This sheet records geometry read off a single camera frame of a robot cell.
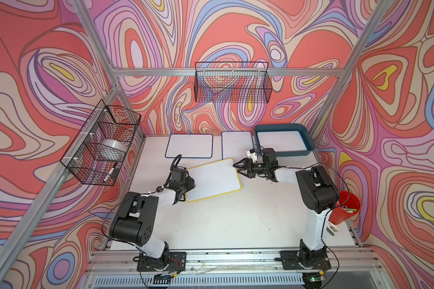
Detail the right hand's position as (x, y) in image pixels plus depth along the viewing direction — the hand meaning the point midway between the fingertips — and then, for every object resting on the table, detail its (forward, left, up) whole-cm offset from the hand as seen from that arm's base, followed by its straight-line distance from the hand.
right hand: (234, 172), depth 93 cm
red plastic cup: (-20, -51, -2) cm, 55 cm away
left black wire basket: (+13, +60, +26) cm, 67 cm away
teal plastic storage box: (+34, -49, -4) cm, 60 cm away
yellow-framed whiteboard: (0, +11, -6) cm, 13 cm away
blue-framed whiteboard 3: (+27, -35, -6) cm, 44 cm away
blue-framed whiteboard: (+26, +21, -6) cm, 33 cm away
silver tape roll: (-5, +50, +27) cm, 57 cm away
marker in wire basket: (-10, +53, +19) cm, 57 cm away
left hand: (-2, +22, -6) cm, 23 cm away
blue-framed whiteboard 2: (+26, -3, -6) cm, 27 cm away
